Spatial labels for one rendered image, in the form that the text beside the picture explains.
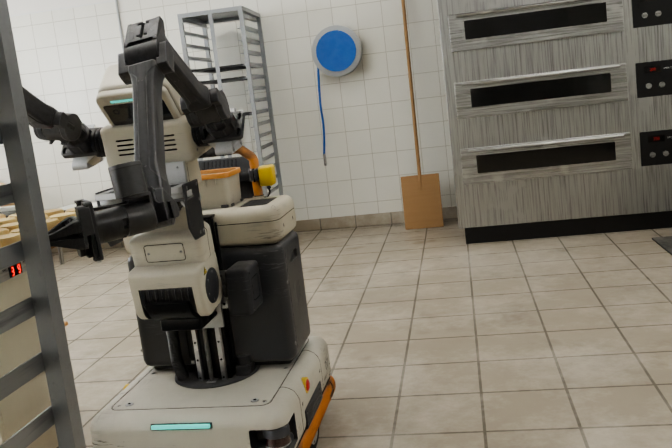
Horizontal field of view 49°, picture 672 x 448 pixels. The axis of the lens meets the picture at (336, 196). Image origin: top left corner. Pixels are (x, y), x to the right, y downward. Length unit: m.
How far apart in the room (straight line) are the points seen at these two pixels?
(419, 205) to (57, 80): 3.30
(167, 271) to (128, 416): 0.47
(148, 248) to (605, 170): 3.52
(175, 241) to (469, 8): 3.27
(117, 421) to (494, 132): 3.37
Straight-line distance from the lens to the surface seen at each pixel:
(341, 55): 5.90
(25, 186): 1.21
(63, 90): 6.84
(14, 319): 1.21
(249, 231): 2.34
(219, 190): 2.39
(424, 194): 5.78
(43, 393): 2.65
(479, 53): 4.97
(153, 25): 1.66
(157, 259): 2.19
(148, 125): 1.49
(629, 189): 5.15
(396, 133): 6.01
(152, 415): 2.31
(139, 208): 1.32
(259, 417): 2.17
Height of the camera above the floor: 1.15
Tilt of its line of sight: 8 degrees down
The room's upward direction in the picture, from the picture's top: 7 degrees counter-clockwise
